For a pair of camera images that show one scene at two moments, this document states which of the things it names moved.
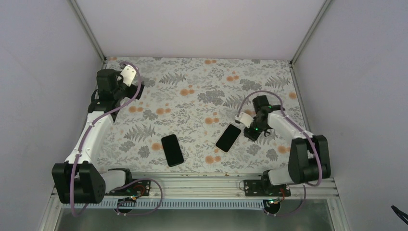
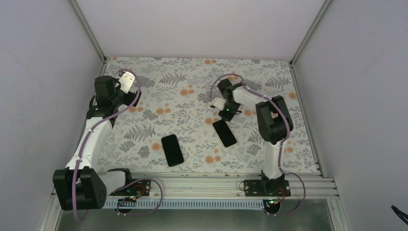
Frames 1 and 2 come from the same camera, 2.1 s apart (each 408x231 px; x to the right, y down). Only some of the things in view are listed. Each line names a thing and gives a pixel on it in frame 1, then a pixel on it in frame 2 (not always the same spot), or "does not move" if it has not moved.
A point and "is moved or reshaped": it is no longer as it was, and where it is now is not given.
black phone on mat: x=172 y=150 does not move
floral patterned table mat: x=183 y=120 does not move
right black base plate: x=263 y=187 does not move
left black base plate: x=140 y=188 does not move
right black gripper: x=253 y=136 -> x=228 y=118
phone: x=228 y=137 is moved or reshaped
